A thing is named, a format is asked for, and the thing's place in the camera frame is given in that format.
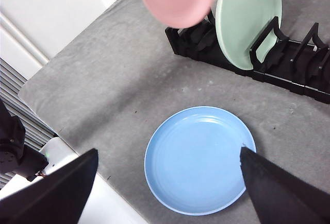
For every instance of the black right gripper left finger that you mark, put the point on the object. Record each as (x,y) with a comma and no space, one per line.
(51,198)

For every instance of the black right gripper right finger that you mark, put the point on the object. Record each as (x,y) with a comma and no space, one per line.
(283,198)

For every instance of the blue plate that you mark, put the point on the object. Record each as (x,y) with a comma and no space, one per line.
(193,162)

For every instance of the green plate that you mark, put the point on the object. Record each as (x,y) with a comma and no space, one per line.
(239,23)

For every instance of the pink plate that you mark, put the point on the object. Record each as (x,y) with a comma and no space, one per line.
(178,0)

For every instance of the white device with green light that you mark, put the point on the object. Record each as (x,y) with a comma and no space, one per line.
(56,149)

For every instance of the grey ribbed panel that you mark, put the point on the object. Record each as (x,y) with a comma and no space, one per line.
(15,87)

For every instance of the black plastic dish rack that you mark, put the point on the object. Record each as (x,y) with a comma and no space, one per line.
(281,74)

